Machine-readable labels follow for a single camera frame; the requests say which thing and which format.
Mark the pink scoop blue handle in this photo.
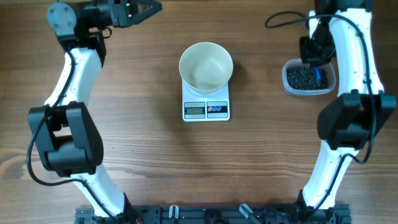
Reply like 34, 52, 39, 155
312, 65, 322, 83

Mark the white bowl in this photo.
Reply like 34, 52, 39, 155
178, 42, 234, 95

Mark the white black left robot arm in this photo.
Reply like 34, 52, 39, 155
27, 0, 162, 223

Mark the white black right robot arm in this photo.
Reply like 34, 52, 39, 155
300, 0, 397, 212

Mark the white digital kitchen scale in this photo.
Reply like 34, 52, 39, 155
182, 81, 230, 122

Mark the clear container of black beans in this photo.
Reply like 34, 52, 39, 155
282, 58, 336, 96

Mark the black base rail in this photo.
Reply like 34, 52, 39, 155
74, 204, 352, 224

